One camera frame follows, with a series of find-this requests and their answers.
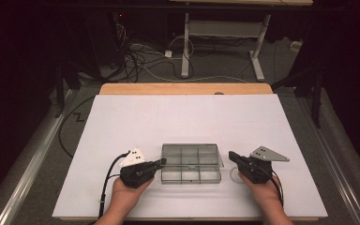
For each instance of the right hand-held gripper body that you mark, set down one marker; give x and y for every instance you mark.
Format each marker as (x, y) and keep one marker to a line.
(256, 170)

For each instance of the black metal stand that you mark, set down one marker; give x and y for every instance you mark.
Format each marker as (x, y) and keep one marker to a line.
(59, 90)
(316, 93)

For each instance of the clear plastic compartment box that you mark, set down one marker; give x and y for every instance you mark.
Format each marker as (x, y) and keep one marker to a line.
(190, 162)

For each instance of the white power adapter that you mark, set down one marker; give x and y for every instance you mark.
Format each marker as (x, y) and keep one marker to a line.
(168, 53)

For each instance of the white metal desk frame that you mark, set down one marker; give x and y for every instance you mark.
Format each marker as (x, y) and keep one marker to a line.
(185, 47)

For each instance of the person's right hand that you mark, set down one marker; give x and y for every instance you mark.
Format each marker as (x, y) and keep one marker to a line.
(262, 193)

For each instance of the small white floor box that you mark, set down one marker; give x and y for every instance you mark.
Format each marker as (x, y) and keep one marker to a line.
(296, 46)

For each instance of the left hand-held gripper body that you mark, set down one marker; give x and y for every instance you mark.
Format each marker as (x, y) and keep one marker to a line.
(136, 173)

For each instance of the metal floor rail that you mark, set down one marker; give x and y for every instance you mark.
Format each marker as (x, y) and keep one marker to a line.
(34, 162)
(334, 162)

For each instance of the person's left hand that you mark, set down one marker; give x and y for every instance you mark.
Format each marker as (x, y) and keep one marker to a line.
(126, 195)

